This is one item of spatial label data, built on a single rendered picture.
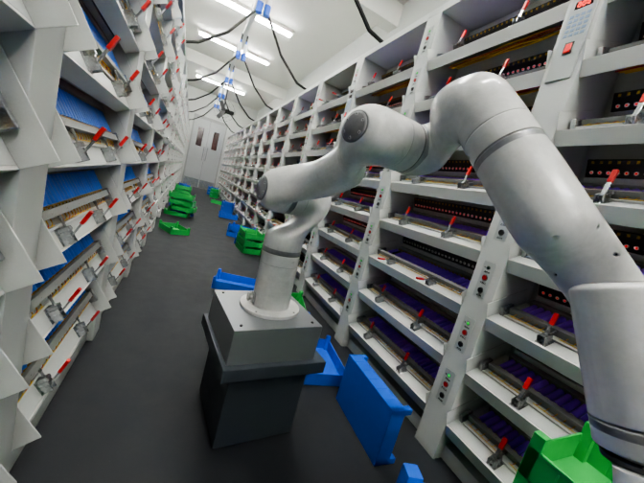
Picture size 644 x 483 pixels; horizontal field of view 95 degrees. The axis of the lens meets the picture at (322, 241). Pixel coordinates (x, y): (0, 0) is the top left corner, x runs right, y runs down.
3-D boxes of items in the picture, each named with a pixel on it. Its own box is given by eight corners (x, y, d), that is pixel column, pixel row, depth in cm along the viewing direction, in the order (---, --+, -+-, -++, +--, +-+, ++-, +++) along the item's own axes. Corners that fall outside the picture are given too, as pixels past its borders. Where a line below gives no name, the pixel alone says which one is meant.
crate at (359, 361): (374, 467, 93) (394, 464, 96) (392, 410, 90) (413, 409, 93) (335, 398, 120) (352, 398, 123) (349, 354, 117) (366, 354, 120)
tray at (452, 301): (460, 315, 104) (462, 291, 101) (368, 263, 158) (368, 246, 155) (500, 301, 111) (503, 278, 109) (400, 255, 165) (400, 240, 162)
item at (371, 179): (379, 189, 160) (379, 163, 156) (333, 182, 214) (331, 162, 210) (410, 185, 168) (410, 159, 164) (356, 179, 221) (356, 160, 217)
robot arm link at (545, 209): (505, 191, 51) (615, 382, 38) (463, 164, 41) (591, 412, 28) (565, 158, 45) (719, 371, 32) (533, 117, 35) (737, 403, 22)
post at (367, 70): (299, 295, 226) (365, 52, 200) (295, 290, 235) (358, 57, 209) (322, 297, 235) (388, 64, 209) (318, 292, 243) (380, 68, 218)
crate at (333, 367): (345, 386, 129) (351, 370, 128) (302, 384, 123) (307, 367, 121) (326, 348, 157) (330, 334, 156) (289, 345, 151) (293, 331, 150)
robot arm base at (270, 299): (245, 320, 82) (258, 257, 79) (235, 292, 99) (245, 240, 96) (307, 320, 91) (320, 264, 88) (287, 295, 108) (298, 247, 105)
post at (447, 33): (341, 346, 164) (444, 3, 138) (333, 337, 173) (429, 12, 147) (370, 347, 173) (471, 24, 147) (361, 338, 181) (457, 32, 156)
